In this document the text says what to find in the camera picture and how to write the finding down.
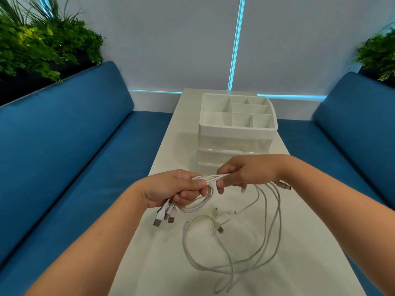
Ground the black planter box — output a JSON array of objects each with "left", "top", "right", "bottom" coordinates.
[
  {"left": 358, "top": 65, "right": 395, "bottom": 89},
  {"left": 0, "top": 54, "right": 100, "bottom": 107}
]

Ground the blue sofa backrest cushion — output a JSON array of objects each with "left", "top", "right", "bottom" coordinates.
[
  {"left": 0, "top": 61, "right": 135, "bottom": 268},
  {"left": 312, "top": 72, "right": 395, "bottom": 210}
]

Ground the person's right forearm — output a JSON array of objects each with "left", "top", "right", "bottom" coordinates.
[{"left": 277, "top": 155, "right": 395, "bottom": 296}]

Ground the off-white loose USB cable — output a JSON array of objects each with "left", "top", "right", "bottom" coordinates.
[{"left": 181, "top": 207, "right": 239, "bottom": 294}]

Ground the person's left hand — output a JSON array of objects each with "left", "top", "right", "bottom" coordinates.
[{"left": 140, "top": 169, "right": 209, "bottom": 210}]

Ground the white roller blind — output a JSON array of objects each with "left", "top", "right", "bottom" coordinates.
[{"left": 57, "top": 0, "right": 242, "bottom": 93}]

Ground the white plastic desk organizer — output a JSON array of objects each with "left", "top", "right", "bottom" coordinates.
[{"left": 196, "top": 93, "right": 279, "bottom": 177}]

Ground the white cable with pink connector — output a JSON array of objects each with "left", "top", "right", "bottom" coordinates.
[{"left": 163, "top": 173, "right": 292, "bottom": 220}]

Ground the person's right hand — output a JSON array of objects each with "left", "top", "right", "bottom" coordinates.
[{"left": 216, "top": 154, "right": 283, "bottom": 195}]

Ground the person's left forearm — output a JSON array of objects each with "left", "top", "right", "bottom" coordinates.
[{"left": 24, "top": 179, "right": 149, "bottom": 296}]

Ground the large green leafy plant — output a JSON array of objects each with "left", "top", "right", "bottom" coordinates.
[{"left": 0, "top": 0, "right": 106, "bottom": 84}]

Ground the clear plastic drawer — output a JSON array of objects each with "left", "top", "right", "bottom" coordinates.
[
  {"left": 198, "top": 133, "right": 274, "bottom": 154},
  {"left": 196, "top": 162, "right": 226, "bottom": 177},
  {"left": 197, "top": 148, "right": 270, "bottom": 166}
]

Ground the white USB cable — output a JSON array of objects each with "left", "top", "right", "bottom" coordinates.
[
  {"left": 167, "top": 173, "right": 282, "bottom": 294},
  {"left": 153, "top": 173, "right": 270, "bottom": 272}
]

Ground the small green leafy plant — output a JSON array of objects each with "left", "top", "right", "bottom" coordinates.
[{"left": 353, "top": 23, "right": 395, "bottom": 82}]

